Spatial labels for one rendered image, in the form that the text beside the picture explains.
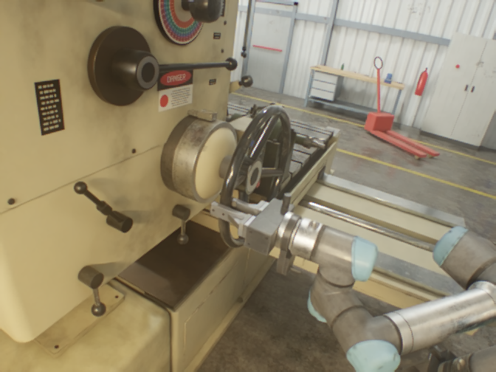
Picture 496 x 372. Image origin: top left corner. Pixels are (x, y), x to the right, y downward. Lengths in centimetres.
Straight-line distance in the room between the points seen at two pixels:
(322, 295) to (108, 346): 86
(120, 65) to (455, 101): 724
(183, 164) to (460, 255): 69
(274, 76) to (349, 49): 196
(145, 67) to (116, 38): 7
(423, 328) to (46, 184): 70
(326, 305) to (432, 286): 105
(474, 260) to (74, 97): 89
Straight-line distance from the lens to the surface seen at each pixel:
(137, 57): 61
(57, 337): 134
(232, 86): 110
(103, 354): 129
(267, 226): 60
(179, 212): 95
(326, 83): 742
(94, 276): 76
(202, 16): 73
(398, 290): 161
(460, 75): 754
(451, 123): 766
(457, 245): 90
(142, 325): 134
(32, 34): 57
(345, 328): 61
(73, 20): 61
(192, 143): 79
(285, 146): 95
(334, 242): 60
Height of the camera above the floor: 166
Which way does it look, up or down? 28 degrees down
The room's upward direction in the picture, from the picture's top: 9 degrees clockwise
